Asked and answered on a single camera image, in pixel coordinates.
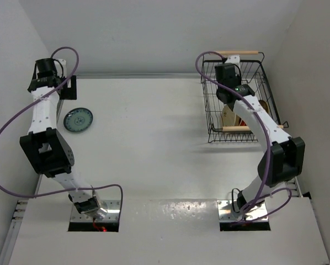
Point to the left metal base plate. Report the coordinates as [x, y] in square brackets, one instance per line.
[109, 212]

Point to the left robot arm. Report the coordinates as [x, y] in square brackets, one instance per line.
[46, 149]

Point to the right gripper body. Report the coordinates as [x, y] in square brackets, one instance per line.
[218, 91]

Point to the yellow patterned plate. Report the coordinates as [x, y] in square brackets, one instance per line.
[264, 105]

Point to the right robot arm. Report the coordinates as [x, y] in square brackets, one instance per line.
[283, 154]

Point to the blue floral plate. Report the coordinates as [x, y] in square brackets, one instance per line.
[78, 120]

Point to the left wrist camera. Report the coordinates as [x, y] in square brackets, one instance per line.
[61, 67]

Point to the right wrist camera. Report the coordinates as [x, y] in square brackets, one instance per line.
[234, 59]

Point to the black wire dish rack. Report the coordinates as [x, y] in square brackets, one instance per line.
[252, 72]

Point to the metal base plate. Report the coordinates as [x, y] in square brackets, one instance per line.
[109, 212]
[227, 214]

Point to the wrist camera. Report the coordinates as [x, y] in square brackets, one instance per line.
[234, 59]
[61, 67]

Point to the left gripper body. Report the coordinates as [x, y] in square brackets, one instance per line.
[63, 93]

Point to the cream plate with calligraphy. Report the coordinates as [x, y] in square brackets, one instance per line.
[229, 118]

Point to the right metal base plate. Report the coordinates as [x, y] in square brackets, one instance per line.
[227, 214]

